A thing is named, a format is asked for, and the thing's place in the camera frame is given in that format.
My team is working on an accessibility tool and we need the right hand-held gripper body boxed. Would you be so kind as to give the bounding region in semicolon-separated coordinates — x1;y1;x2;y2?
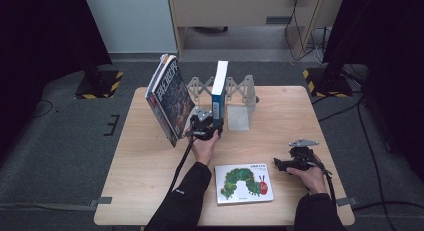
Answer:
287;138;320;173

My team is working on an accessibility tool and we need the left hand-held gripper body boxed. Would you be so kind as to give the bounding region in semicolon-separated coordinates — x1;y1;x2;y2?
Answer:
189;106;221;141

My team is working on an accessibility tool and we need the metal expandable book rack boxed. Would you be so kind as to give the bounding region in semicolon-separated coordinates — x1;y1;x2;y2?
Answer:
186;74;260;132

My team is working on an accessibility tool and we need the dark illustrated book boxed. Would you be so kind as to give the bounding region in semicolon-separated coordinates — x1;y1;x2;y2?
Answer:
144;53;197;148

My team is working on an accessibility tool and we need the white caterpillar picture book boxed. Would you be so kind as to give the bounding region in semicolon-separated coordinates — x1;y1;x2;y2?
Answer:
214;162;275;206

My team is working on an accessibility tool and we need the blue book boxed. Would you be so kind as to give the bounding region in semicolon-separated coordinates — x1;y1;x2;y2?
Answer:
211;60;230;127

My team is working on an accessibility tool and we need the person's right hand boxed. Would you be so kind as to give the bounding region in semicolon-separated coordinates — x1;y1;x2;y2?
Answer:
285;154;330;195

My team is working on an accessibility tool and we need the person's left hand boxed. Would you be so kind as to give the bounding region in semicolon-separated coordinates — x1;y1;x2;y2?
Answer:
191;129;221;166

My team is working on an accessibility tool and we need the grey tape strip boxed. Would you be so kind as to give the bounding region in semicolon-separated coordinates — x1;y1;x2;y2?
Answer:
335;196;360;208
89;196;113;208

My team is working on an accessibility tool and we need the black stand with striped base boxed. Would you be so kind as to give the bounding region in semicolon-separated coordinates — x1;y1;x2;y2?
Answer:
74;50;124;100
302;54;354;99

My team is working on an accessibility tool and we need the wooden cabinet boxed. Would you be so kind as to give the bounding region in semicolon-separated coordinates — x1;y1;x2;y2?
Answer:
166;0;346;59

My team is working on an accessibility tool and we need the white panel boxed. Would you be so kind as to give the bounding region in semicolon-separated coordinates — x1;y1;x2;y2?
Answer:
83;0;178;54

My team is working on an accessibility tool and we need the black curtain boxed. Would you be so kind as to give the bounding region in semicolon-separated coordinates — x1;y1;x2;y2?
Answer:
0;0;113;152
322;0;424;174

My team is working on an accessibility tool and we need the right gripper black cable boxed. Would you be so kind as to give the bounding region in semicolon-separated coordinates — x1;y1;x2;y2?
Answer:
312;160;338;206

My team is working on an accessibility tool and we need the long black floor cable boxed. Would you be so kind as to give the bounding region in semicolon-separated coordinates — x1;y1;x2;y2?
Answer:
318;94;424;213

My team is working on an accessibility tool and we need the bundle of cables under cabinet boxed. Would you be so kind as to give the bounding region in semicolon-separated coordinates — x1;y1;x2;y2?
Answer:
284;0;332;65

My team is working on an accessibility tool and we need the black floor cable loop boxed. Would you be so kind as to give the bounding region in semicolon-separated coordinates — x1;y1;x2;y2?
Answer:
28;99;54;121

